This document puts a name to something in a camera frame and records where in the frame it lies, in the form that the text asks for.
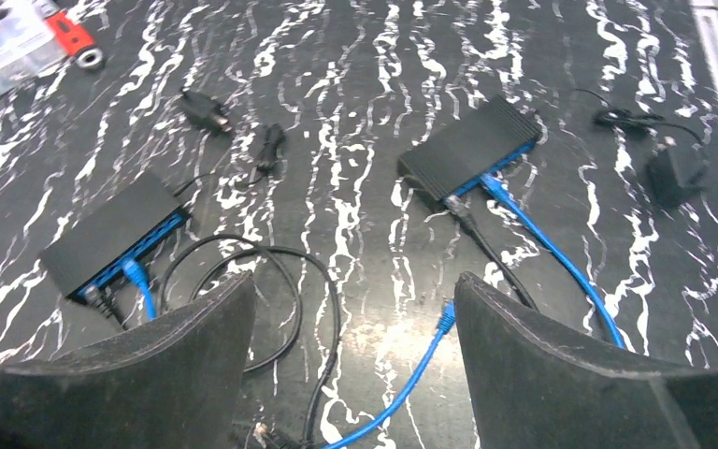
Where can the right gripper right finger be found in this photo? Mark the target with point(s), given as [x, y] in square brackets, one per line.
[536, 383]

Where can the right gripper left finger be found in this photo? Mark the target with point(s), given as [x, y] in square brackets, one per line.
[170, 383]

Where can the grey ribbed network switch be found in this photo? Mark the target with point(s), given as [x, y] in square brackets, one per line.
[126, 227]

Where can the black switch with blue ports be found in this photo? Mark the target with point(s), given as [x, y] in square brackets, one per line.
[482, 141]

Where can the red black tool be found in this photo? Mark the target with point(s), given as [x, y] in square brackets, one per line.
[79, 45]

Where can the clear plastic parts box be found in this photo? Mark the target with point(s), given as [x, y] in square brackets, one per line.
[27, 44]

